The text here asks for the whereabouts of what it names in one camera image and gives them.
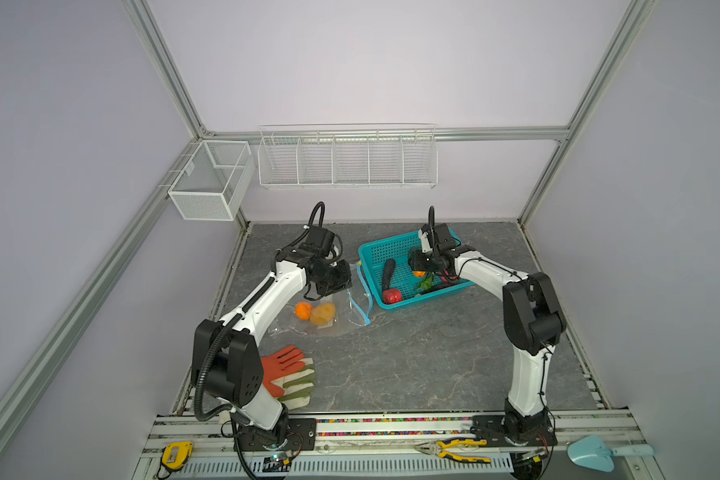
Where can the green vegetable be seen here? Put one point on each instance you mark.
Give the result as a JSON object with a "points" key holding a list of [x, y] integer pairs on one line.
{"points": [[428, 284]]}

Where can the small red pepper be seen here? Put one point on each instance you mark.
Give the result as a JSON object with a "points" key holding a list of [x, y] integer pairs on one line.
{"points": [[392, 296]]}

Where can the white slotted cable duct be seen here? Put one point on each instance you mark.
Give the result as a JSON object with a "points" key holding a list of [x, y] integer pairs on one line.
{"points": [[315, 466]]}

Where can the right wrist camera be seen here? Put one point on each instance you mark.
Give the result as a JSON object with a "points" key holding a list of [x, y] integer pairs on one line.
{"points": [[424, 238]]}

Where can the yellow handled pliers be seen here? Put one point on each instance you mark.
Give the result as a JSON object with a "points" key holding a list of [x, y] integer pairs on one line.
{"points": [[461, 450]]}

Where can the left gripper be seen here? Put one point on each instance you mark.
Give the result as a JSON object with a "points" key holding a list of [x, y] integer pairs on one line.
{"points": [[344, 280]]}

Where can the yellow orange mango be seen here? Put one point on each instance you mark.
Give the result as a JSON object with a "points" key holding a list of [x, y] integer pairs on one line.
{"points": [[323, 314]]}

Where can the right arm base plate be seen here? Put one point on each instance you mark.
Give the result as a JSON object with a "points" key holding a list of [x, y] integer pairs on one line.
{"points": [[510, 430]]}

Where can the light blue scoop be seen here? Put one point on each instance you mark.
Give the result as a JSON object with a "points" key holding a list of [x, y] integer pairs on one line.
{"points": [[593, 453]]}

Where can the white mesh box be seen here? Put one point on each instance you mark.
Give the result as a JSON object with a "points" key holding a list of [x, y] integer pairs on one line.
{"points": [[213, 181]]}

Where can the white wire shelf basket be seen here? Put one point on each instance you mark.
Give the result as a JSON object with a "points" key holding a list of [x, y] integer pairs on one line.
{"points": [[365, 155]]}

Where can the yellow tape measure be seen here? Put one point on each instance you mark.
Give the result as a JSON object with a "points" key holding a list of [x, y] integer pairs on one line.
{"points": [[175, 455]]}

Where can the small orange fruit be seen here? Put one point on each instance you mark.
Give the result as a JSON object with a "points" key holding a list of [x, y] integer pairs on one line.
{"points": [[303, 310]]}

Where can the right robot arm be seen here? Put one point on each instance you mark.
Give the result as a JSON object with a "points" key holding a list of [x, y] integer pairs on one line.
{"points": [[532, 316]]}

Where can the clear zip top bag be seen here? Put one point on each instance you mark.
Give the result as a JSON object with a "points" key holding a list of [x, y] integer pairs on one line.
{"points": [[353, 311]]}

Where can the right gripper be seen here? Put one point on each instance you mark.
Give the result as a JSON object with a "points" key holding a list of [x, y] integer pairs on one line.
{"points": [[415, 263]]}

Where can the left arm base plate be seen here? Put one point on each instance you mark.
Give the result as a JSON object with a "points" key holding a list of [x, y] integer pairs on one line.
{"points": [[294, 434]]}

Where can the red white work glove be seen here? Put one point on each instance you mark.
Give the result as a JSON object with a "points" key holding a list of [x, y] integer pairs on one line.
{"points": [[289, 377]]}

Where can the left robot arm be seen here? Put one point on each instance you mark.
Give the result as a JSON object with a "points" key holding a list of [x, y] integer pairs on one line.
{"points": [[227, 370]]}

